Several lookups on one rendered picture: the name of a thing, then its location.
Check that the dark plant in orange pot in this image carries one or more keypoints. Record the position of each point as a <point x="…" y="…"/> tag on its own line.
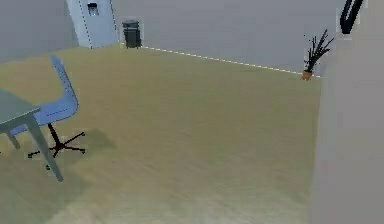
<point x="314" y="53"/>

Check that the grey table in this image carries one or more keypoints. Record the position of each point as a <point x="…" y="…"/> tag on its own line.
<point x="16" y="111"/>

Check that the white fridge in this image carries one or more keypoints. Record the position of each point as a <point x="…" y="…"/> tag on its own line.
<point x="96" y="26"/>

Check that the blue swivel chair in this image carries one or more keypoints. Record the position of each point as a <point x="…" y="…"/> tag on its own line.
<point x="58" y="110"/>

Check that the black metal garbage can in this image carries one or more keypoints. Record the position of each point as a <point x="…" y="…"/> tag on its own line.
<point x="132" y="35"/>

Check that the white door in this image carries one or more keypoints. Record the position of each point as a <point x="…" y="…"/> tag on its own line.
<point x="350" y="133"/>

